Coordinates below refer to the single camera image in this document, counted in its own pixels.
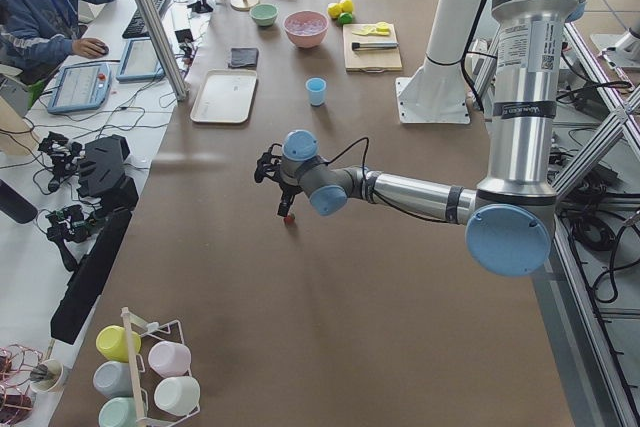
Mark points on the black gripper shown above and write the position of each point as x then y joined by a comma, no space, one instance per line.
287,192

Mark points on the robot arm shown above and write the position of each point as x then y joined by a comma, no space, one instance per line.
509,215

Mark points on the light blue plastic cup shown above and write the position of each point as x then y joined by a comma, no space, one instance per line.
316,90

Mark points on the pink bowl of ice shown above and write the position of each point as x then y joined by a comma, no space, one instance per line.
306,29

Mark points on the pink cup in rack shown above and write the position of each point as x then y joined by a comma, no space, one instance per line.
169,359

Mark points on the white cup in rack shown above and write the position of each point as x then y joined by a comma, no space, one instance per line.
178,396

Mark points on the yellow cup in rack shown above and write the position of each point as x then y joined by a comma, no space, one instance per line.
111,343

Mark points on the grey cup in rack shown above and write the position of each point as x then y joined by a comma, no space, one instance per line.
112,379

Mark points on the mint cup in rack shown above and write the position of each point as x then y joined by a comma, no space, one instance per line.
118,412

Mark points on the beige rabbit tray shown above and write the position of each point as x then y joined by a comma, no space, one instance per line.
225,97

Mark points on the dark grey cloth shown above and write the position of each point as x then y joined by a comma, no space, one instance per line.
241,57

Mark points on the bamboo cutting board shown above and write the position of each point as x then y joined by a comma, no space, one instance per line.
370,61

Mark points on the steel muddler black tip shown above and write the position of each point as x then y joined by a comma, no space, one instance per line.
373,46

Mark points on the mint green bowl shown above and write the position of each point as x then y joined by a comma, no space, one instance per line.
264,14

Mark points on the lemon slice right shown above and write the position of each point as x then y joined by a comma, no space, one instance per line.
368,30

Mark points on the lemon slice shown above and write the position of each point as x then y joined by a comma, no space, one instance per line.
368,30
382,27

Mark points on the yellow plastic knife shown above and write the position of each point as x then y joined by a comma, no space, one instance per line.
357,32

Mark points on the green lime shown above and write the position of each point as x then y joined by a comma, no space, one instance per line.
345,18

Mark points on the yellow lemon lower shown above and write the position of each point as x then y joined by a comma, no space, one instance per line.
334,10

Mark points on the yellow lemon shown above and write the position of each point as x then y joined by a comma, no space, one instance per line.
347,6
334,10

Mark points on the lemon slice left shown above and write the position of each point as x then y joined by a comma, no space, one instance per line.
382,27

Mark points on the blue teach pendant far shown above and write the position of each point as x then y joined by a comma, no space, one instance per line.
139,62

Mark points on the blue teach pendant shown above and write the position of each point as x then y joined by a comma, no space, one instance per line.
80,87
139,62

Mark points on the yellow lemon upper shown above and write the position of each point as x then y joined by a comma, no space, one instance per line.
347,6

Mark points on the blue teach pendant near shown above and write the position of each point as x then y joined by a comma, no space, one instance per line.
80,87

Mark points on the person in blue hoodie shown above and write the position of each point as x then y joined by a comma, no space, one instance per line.
38,35

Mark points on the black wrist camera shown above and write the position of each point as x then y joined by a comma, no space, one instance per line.
268,165

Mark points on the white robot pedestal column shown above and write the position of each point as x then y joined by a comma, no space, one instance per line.
436,93

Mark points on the white wire cup rack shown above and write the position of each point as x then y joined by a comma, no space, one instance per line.
141,336

